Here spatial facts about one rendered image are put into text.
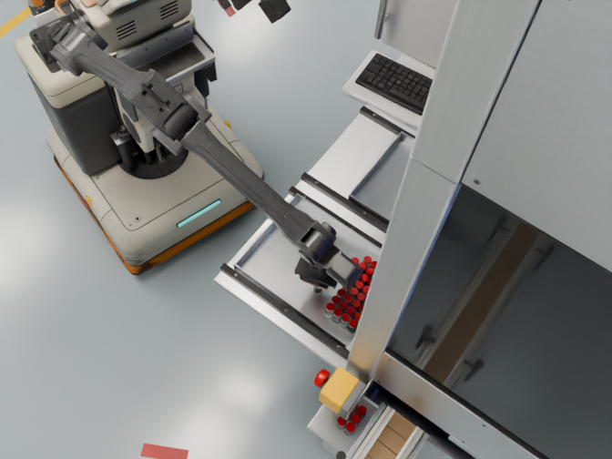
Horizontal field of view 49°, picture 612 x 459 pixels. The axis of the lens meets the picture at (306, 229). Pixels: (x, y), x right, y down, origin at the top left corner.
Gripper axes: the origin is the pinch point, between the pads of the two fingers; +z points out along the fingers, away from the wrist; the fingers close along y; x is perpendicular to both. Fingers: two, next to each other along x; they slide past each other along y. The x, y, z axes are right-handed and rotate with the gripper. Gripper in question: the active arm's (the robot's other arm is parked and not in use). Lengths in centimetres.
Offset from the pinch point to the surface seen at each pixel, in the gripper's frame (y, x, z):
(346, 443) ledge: 19.5, -31.5, 5.1
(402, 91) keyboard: -1, 73, 10
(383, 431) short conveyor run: 26.2, -27.1, 0.2
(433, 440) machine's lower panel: 37.3, -23.4, 5.6
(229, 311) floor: -40, 15, 92
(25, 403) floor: -91, -45, 90
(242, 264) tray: -20.1, -0.8, 3.9
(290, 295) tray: -5.7, -3.8, 4.3
